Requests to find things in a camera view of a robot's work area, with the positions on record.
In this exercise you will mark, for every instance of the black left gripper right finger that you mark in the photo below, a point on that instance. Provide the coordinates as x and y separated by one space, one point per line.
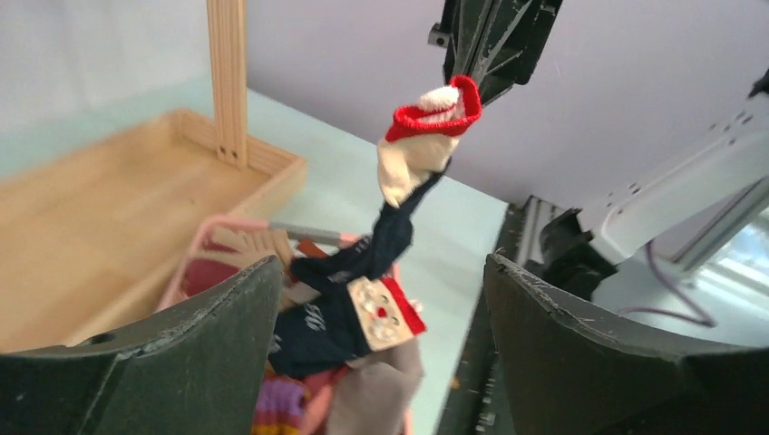
571 367

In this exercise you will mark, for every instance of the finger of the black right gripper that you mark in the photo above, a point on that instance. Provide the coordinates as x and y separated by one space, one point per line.
512 43
460 32

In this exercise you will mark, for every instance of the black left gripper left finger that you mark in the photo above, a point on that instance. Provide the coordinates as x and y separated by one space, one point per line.
193 368

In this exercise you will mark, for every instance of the navy santa sock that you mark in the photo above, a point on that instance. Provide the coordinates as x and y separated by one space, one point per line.
341 325
412 157

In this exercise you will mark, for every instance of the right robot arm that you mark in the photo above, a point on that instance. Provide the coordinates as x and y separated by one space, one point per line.
583 246

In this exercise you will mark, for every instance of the wooden hanger stand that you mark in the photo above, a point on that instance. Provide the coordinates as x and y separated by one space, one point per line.
89 241

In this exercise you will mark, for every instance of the purple striped sock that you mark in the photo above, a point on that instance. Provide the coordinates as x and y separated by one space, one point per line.
280 407

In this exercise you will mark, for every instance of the beige red striped sock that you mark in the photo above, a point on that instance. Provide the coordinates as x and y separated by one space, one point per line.
242 248

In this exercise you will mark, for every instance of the grey sock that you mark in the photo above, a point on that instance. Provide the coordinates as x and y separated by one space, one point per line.
375 396

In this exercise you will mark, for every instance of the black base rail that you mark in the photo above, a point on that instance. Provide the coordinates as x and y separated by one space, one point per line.
477 401

